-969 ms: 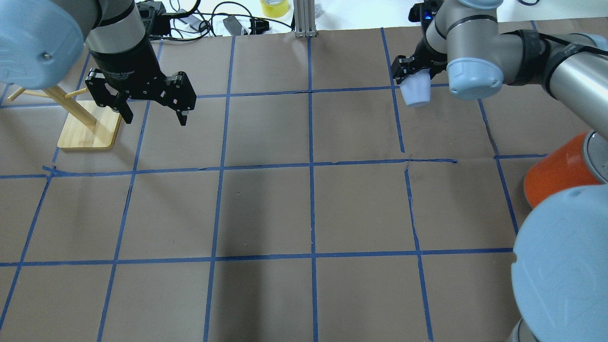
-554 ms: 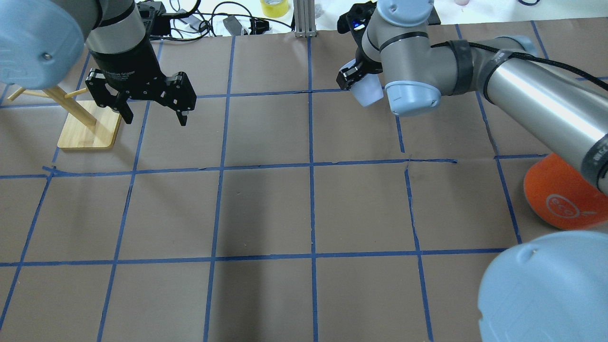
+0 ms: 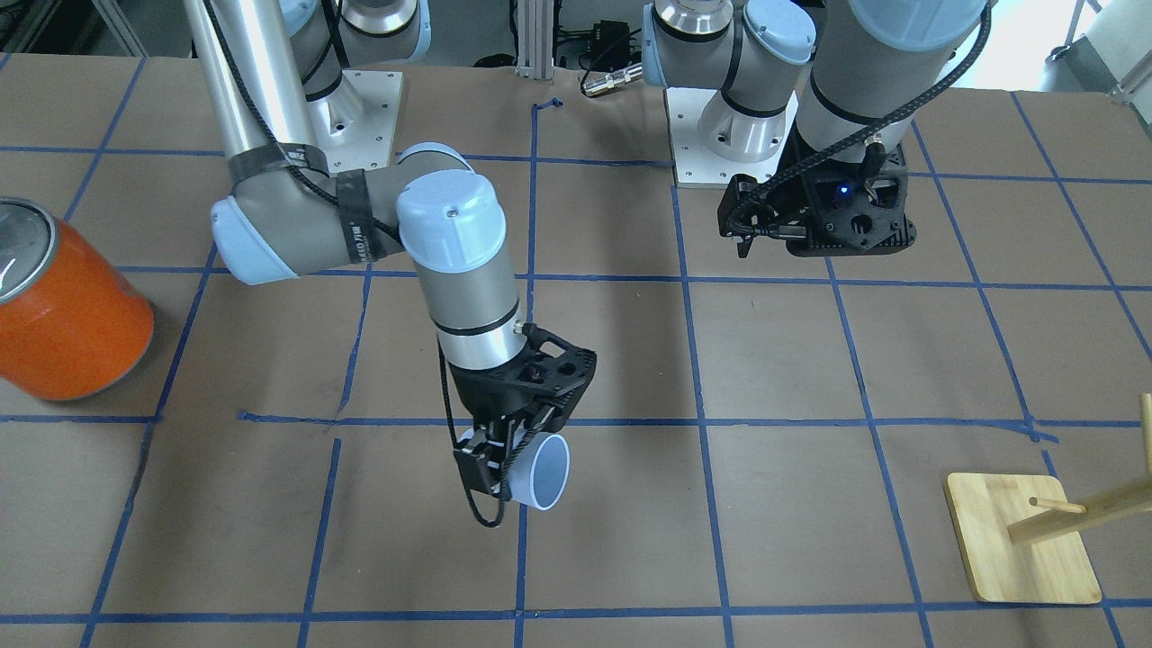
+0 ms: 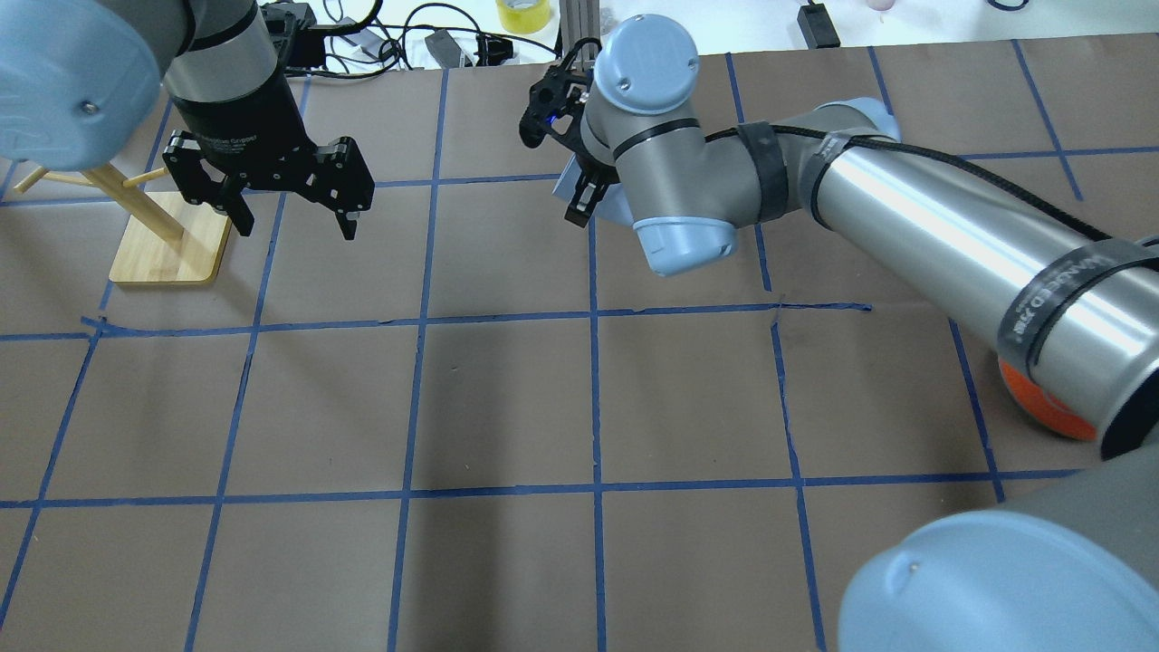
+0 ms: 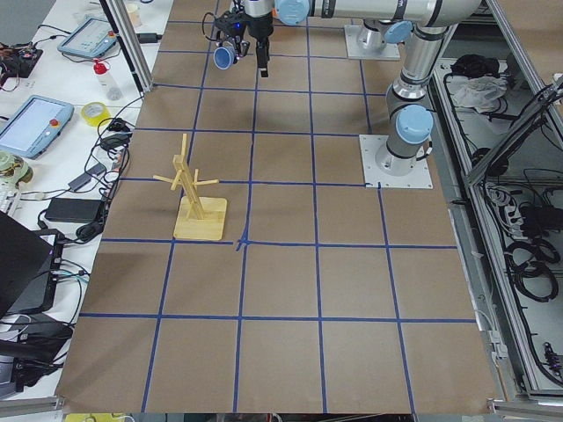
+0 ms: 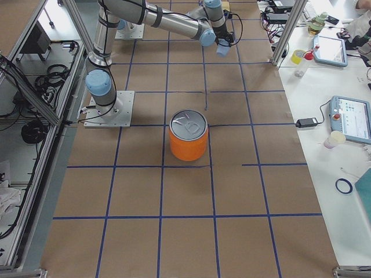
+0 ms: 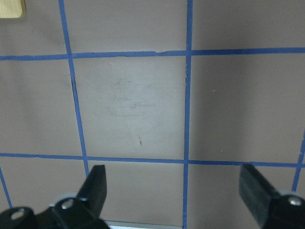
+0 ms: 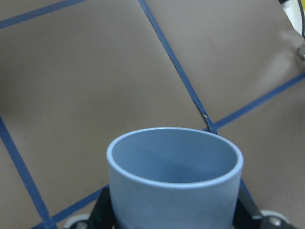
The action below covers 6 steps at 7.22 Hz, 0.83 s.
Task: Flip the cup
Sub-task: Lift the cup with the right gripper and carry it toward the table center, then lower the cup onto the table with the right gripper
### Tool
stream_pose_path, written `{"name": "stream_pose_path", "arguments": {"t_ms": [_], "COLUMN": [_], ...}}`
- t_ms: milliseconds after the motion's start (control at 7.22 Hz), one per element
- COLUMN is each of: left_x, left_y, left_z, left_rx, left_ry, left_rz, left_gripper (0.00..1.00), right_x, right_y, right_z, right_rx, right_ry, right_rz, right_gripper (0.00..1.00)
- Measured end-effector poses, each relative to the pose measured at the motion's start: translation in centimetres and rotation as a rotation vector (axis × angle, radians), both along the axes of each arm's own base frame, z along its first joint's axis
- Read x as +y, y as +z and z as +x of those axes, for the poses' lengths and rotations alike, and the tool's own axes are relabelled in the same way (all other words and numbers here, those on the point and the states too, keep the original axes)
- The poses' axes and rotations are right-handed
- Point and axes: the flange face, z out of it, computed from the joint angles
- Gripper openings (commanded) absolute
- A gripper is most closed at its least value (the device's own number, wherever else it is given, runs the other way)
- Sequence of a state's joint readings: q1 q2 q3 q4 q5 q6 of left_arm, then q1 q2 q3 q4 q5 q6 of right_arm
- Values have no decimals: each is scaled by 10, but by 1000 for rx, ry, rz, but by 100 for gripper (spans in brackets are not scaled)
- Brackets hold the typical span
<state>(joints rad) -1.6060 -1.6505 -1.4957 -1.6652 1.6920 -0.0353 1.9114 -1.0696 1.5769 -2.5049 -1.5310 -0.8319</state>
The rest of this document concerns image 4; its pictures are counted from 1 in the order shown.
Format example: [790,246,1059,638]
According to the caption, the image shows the black power adapter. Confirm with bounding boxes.
[796,1,841,50]

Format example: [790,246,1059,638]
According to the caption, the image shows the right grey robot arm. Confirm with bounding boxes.
[551,14,1156,651]

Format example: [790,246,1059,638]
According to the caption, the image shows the yellow tape roll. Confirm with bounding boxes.
[495,0,551,34]

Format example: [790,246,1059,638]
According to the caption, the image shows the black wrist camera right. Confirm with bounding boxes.
[518,37,603,154]

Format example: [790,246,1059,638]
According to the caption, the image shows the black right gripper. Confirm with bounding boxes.
[564,117,620,227]

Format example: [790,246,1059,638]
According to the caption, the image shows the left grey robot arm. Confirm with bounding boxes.
[1,1,374,240]

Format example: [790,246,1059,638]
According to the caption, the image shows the light blue plastic cup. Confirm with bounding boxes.
[553,156,634,228]

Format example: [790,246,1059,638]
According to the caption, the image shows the wooden cup rack stand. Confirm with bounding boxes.
[14,162,231,285]

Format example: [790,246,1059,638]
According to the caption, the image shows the aluminium frame post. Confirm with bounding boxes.
[556,0,602,54]

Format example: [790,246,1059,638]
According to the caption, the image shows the orange can with silver lid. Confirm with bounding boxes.
[997,358,1098,442]

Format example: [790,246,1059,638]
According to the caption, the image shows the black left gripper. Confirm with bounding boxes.
[163,76,374,241]

